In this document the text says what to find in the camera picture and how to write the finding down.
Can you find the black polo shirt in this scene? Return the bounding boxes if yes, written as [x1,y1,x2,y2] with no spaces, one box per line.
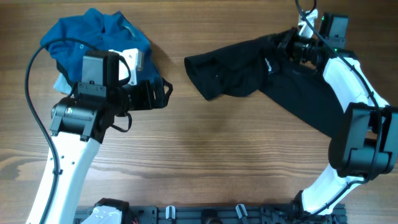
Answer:
[184,30,344,138]

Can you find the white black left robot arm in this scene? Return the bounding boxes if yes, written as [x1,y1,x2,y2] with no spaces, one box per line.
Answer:
[27,50,173,223]

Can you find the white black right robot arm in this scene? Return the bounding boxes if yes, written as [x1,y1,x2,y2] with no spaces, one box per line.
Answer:
[268,10,397,222]

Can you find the blue polo shirt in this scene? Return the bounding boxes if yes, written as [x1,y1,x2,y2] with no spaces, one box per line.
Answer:
[40,8,160,87]

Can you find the folded light grey garment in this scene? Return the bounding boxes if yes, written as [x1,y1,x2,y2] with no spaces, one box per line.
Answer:
[53,73,72,95]

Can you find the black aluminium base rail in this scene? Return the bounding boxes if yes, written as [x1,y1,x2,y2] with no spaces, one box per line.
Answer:
[72,204,348,224]

